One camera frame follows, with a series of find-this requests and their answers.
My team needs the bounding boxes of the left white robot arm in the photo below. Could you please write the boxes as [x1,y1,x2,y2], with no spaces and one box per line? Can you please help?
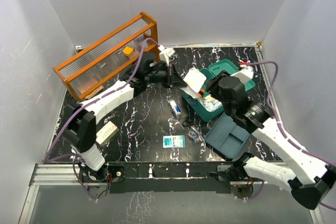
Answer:
[59,51,187,182]

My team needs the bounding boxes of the blue-grey divider tray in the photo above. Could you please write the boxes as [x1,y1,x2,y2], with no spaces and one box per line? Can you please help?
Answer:
[205,113,250,159]

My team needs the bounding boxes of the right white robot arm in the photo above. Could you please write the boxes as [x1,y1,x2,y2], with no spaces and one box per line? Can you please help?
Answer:
[206,71,335,210]

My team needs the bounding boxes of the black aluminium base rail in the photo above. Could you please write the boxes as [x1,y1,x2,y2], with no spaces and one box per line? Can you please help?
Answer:
[28,161,313,196]

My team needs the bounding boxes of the teal medicine box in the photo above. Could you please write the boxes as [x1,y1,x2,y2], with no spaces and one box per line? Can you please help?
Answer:
[182,60,255,122]

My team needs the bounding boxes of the yellow-orange small block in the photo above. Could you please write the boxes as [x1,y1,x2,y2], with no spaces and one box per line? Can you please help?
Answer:
[123,46,134,57]

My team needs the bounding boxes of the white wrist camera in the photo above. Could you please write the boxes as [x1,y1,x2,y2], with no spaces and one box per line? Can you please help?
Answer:
[158,45,175,65]
[230,62,254,84]

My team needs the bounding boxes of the brown medicine bottle orange cap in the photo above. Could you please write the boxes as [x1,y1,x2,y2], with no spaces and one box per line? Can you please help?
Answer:
[197,89,205,98]

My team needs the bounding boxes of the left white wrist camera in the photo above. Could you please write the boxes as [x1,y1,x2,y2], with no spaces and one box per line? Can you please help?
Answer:
[158,45,175,65]

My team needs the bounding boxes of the white blue bandage roll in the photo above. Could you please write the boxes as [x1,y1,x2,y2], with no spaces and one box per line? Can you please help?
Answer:
[168,100,182,119]

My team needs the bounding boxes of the orange wooden shelf rack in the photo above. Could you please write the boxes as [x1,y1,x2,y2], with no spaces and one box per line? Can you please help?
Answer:
[53,12,159,101]

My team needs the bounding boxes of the white gauze packet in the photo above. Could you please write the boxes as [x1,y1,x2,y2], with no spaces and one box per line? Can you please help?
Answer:
[181,67,206,98]

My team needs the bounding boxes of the black handled scissors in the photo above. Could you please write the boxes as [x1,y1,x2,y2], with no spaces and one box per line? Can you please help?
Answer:
[182,120,204,142]

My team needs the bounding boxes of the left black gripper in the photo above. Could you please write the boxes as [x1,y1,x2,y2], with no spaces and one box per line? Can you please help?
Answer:
[145,63,187,89]

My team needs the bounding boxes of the cream medicine carton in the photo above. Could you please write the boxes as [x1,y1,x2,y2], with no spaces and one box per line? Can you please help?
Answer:
[96,121,119,146]

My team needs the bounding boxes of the teal white sachet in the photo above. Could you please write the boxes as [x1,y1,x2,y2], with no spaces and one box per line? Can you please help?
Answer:
[163,135,185,148]

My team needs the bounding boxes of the small tape roll bag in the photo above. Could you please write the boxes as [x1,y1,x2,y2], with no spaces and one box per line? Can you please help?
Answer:
[188,131,201,143]

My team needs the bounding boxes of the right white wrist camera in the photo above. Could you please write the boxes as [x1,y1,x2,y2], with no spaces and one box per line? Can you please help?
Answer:
[230,62,254,84]

